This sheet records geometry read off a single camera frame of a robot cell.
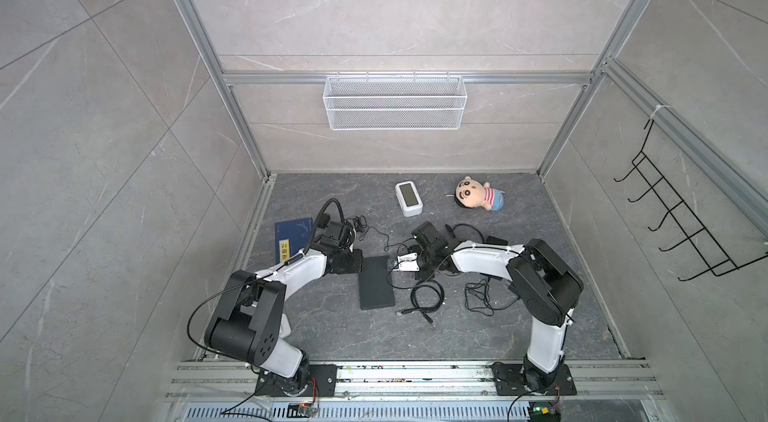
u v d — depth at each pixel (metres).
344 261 0.81
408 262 0.82
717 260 0.60
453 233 1.01
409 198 1.08
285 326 0.82
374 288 0.87
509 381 0.73
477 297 0.88
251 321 0.44
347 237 0.76
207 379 0.75
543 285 0.47
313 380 0.73
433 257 0.76
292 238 0.98
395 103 1.01
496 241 1.00
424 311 0.84
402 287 0.90
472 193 1.04
